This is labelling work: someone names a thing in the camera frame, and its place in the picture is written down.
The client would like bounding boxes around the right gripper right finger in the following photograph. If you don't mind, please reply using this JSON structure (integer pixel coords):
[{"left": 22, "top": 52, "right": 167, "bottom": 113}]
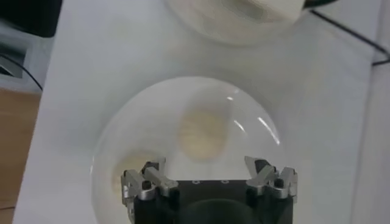
[{"left": 244, "top": 155, "right": 299, "bottom": 204}]

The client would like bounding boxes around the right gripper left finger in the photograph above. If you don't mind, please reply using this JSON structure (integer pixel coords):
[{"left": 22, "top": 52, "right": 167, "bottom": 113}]
[{"left": 121, "top": 156, "right": 180, "bottom": 215}]

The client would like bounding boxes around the white steamed baozi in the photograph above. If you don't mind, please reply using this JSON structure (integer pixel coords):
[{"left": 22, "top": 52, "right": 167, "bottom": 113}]
[
  {"left": 111, "top": 150, "right": 162, "bottom": 198},
  {"left": 175, "top": 105, "right": 230, "bottom": 163}
]

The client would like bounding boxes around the grey and black robot base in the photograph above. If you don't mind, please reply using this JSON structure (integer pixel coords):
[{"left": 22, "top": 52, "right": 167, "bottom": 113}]
[{"left": 0, "top": 0, "right": 63, "bottom": 92}]

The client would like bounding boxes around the white round plate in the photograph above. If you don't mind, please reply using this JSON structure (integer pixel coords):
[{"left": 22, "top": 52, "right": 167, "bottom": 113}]
[{"left": 90, "top": 75, "right": 286, "bottom": 224}]

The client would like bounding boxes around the white electric cooker base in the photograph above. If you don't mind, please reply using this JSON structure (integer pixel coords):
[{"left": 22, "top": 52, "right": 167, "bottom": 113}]
[{"left": 166, "top": 0, "right": 305, "bottom": 47}]

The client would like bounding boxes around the black cooker power cable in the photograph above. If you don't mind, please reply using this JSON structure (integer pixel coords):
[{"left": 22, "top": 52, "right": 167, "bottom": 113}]
[{"left": 308, "top": 9, "right": 390, "bottom": 66}]

